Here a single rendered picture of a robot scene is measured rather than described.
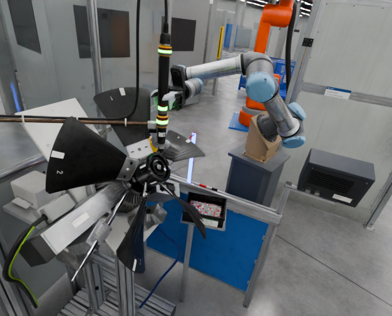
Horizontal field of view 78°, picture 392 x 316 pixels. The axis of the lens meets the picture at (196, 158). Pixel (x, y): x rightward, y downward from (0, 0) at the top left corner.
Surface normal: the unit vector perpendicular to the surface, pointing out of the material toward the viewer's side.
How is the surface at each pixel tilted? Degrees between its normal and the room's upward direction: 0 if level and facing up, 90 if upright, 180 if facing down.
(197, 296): 0
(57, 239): 50
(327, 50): 90
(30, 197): 90
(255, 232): 90
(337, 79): 89
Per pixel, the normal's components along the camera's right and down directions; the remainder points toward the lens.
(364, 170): 0.00, -0.73
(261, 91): -0.18, 0.77
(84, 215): 0.77, -0.34
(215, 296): 0.11, -0.87
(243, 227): -0.40, 0.41
